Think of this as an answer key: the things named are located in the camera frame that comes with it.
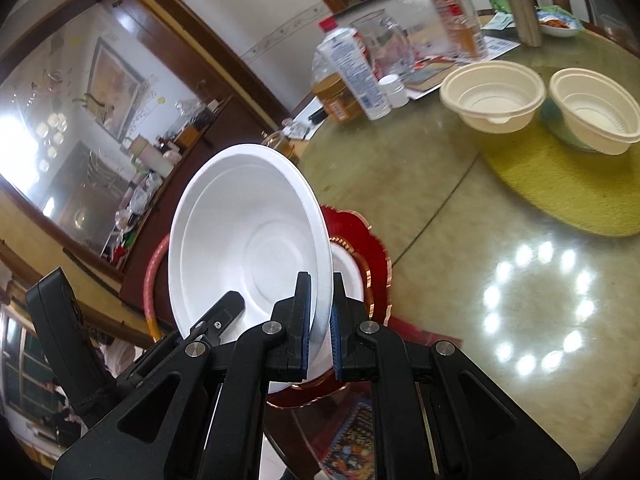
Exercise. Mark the cream plastic bowl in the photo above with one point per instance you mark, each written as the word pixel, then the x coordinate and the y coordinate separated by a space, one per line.
pixel 595 105
pixel 495 87

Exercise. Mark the white squeeze tube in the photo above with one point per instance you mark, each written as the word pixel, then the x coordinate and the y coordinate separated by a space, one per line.
pixel 357 75

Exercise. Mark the clear plastic cup with tea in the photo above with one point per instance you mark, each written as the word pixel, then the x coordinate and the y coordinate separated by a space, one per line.
pixel 280 147

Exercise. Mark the amber liquor bottle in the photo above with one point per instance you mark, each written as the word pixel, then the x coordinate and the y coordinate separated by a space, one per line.
pixel 465 35

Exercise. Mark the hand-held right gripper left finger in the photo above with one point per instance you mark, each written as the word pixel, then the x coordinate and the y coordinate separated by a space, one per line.
pixel 305 330

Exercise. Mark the white red liquor bottle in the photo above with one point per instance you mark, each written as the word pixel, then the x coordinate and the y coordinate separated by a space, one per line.
pixel 327 25

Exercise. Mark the round yellow mat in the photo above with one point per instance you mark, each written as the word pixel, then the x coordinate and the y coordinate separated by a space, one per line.
pixel 550 195

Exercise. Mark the red plate with round sticker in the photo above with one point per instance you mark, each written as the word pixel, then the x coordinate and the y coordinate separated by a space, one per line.
pixel 361 255

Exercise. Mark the steel thermos flask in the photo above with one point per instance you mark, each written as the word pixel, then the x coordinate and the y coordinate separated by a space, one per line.
pixel 520 5

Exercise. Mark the amber jar with brown lid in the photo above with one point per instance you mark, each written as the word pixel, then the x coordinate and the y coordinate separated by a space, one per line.
pixel 335 100

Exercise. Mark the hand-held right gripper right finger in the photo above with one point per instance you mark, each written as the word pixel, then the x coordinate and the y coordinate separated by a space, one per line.
pixel 335 345

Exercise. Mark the red plate with gold lettering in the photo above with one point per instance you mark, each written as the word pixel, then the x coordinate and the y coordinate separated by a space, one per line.
pixel 382 285

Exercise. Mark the clear plastic bag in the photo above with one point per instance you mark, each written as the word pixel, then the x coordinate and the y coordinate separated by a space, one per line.
pixel 417 15

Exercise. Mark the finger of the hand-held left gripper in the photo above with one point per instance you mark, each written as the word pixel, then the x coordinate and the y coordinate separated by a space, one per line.
pixel 225 310

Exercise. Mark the blue white dish with food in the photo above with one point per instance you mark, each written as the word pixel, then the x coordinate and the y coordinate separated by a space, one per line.
pixel 560 25

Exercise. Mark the small white pill bottle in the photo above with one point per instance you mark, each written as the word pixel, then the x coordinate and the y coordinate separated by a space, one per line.
pixel 394 91

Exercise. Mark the white foam bowl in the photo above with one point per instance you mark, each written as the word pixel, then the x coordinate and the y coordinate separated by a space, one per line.
pixel 350 280
pixel 240 240

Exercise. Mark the clear glass pitcher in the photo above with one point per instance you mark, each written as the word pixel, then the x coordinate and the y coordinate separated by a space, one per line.
pixel 385 45

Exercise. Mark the white printed paper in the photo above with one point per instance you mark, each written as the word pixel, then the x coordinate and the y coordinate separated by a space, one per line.
pixel 500 42

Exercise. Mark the pink yellow blue hula hoop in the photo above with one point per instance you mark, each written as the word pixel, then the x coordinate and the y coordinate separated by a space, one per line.
pixel 150 285

